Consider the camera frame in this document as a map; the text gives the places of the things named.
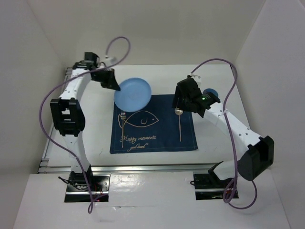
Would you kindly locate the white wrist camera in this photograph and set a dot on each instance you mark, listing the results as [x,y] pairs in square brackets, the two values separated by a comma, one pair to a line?
[195,77]
[109,61]

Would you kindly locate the light blue plastic plate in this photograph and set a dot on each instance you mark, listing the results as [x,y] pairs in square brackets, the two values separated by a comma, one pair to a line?
[134,95]

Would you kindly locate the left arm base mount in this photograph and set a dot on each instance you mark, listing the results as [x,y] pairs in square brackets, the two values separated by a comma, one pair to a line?
[78,192]

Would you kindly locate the gold metal fork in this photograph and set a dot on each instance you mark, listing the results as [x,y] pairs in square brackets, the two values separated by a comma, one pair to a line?
[123,117]

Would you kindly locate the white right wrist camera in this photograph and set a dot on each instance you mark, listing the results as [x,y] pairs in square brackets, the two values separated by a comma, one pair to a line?
[195,77]

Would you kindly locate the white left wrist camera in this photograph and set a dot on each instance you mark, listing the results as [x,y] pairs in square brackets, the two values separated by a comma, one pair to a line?
[109,61]

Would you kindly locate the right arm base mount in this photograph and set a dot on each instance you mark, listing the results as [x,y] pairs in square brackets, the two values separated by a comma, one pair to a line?
[208,186]

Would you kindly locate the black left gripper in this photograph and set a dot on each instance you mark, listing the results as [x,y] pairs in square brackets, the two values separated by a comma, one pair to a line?
[111,82]

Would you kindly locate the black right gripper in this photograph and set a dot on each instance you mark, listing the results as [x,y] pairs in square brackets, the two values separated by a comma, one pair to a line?
[177,94]

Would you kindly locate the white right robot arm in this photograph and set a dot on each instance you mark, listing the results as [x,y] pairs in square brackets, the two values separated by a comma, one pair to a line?
[253,153]

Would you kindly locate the dark blue fish placemat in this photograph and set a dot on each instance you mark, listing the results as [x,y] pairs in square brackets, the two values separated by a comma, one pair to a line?
[153,129]

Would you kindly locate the light blue plastic cup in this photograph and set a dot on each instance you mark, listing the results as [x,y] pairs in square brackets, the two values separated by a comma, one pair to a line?
[211,90]

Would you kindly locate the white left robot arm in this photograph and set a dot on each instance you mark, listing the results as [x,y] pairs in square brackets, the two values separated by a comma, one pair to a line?
[67,114]

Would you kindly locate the aluminium frame rail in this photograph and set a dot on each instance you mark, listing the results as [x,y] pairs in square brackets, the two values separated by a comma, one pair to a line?
[97,104]

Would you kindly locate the gold metal spoon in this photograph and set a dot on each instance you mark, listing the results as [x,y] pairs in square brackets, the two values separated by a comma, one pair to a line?
[179,112]

